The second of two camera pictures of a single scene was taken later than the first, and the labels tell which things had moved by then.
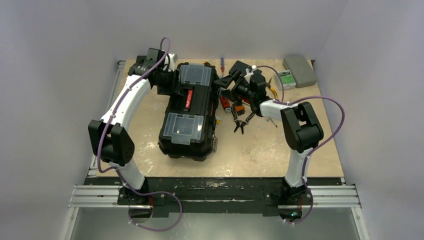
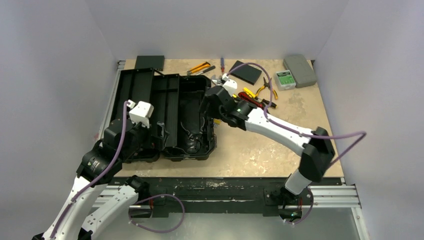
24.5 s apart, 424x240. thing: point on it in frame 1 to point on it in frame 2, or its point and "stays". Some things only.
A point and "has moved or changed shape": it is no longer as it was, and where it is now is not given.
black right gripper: [234, 75] to [212, 93]
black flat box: [244, 67] stays
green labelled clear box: [288, 81] stays
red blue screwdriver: [222, 65] stays
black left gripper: [175, 87] to [152, 141]
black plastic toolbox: [188, 129] has moved or changed shape
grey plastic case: [303, 74] stays
